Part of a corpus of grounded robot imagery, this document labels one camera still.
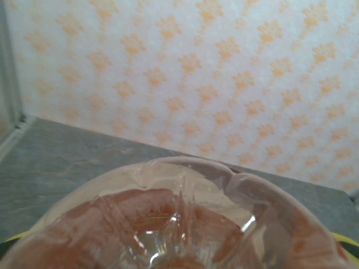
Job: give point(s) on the aluminium table side rail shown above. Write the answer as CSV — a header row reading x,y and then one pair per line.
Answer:
x,y
12,137

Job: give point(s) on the aluminium frame post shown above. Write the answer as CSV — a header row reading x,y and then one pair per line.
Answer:
x,y
9,70

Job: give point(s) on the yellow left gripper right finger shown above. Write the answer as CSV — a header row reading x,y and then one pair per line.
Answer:
x,y
349,246

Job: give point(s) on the clear bottle with red label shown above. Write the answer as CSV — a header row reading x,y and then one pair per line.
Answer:
x,y
179,218

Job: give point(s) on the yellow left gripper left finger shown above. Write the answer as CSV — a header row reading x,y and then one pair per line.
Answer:
x,y
16,237

